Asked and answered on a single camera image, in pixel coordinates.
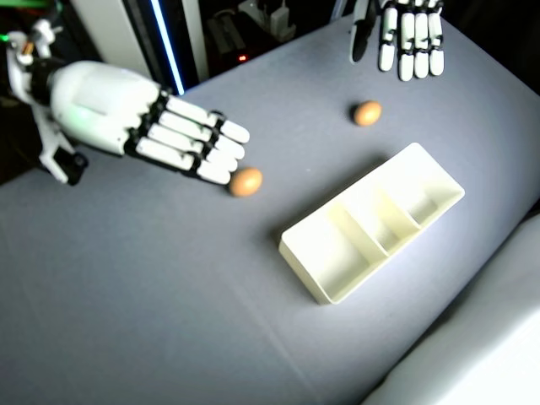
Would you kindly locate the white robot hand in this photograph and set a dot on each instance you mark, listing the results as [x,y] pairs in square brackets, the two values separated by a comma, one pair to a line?
[415,38]
[101,105]

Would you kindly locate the brown egg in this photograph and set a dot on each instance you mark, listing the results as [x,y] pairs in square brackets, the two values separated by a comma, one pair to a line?
[367,113]
[246,181]

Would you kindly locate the white upright panel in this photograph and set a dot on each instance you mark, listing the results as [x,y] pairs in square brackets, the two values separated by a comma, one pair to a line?
[103,29]

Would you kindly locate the blue light strip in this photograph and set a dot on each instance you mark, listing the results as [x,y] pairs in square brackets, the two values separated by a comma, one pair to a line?
[167,46]

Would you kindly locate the black device with red light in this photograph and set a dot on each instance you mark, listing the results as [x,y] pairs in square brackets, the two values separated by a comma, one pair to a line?
[242,59]

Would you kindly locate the grey table cloth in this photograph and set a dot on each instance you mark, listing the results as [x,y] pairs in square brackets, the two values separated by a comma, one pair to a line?
[169,274]

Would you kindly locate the white three-well tray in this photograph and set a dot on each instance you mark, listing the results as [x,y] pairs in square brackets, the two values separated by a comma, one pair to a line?
[358,236]

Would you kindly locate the white board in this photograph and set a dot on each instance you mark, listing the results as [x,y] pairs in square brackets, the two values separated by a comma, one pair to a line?
[485,337]

